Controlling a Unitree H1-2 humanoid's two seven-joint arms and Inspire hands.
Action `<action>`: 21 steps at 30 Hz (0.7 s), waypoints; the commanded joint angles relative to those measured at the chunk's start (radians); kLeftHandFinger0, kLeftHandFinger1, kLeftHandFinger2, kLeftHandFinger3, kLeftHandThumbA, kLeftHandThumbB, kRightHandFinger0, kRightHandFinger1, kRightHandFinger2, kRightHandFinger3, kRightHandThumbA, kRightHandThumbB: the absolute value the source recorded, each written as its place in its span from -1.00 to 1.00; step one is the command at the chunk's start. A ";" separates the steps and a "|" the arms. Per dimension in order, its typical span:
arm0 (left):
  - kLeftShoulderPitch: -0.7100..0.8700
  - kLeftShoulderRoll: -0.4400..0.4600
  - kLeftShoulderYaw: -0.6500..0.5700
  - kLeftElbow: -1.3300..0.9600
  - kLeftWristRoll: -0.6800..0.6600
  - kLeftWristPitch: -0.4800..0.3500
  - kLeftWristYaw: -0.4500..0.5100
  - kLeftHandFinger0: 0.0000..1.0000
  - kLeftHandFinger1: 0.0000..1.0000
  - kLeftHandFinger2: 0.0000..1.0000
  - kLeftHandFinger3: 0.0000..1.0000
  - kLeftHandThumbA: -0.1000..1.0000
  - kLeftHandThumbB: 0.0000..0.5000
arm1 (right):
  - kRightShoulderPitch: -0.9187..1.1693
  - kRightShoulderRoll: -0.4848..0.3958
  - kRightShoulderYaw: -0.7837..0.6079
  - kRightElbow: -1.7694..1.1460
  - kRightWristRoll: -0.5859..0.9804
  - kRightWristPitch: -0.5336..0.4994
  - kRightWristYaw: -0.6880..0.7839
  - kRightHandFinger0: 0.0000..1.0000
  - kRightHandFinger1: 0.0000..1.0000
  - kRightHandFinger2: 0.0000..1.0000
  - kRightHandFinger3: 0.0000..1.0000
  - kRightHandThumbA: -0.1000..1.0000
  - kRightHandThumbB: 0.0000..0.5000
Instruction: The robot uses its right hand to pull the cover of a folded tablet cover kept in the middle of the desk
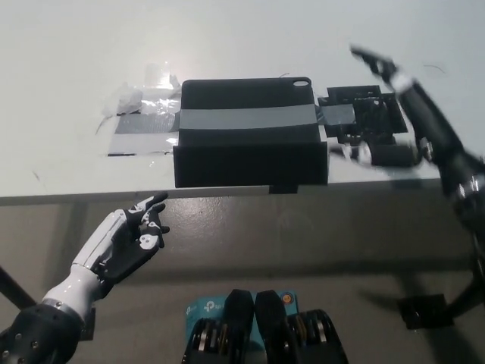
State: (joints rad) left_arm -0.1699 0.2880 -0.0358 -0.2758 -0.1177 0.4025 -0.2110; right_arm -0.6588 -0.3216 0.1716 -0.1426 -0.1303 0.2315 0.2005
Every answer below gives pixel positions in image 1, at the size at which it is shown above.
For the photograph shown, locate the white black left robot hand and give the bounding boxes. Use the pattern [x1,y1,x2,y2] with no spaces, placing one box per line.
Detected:
[40,192,171,316]

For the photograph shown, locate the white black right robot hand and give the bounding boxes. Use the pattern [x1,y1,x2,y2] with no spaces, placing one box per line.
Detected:
[349,45,418,93]

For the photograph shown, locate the black cylinder part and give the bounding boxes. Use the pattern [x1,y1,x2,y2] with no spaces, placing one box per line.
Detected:
[368,143,417,167]

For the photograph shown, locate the black table leg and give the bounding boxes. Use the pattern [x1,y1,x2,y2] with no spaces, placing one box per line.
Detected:
[0,264,39,309]

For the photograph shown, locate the teal router box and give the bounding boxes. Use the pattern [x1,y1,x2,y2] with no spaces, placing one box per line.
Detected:
[184,290,304,344]

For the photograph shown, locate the black box with grey tape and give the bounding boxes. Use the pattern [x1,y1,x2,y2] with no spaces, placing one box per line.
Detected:
[172,77,329,190]

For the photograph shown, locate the black printed frame fixture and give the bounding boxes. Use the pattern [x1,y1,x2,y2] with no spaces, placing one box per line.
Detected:
[317,85,411,146]

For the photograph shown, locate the long grey duct tape strip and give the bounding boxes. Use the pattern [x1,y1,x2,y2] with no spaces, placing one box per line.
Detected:
[113,104,358,136]

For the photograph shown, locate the black floor bracket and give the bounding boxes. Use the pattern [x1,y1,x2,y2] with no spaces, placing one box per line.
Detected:
[399,293,456,330]

